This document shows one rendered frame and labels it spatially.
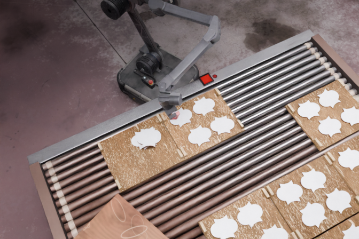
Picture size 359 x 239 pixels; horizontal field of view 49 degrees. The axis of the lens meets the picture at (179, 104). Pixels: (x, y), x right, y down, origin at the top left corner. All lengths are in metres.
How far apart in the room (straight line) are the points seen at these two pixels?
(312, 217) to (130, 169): 1.03
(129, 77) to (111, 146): 1.23
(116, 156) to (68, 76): 1.75
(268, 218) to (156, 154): 0.72
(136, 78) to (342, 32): 2.14
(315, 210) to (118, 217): 1.04
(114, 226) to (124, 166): 0.38
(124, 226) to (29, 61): 2.50
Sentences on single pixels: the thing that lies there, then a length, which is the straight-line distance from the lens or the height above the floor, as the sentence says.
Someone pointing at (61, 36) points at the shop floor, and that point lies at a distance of 4.32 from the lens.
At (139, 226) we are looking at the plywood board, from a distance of 2.11.
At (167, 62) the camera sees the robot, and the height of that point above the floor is 0.24.
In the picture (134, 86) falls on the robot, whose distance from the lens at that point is 3.46.
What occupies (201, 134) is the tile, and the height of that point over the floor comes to 0.95.
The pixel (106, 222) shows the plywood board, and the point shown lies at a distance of 2.14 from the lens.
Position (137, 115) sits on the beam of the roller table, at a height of 0.92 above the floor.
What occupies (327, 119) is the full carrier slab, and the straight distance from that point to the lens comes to 2.57.
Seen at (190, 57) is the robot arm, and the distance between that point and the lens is 2.16.
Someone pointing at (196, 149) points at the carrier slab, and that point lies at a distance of 2.35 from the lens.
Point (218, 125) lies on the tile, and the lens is 2.42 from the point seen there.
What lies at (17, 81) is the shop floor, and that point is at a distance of 4.11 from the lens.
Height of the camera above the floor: 3.06
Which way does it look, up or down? 58 degrees down
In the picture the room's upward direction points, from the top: 3 degrees counter-clockwise
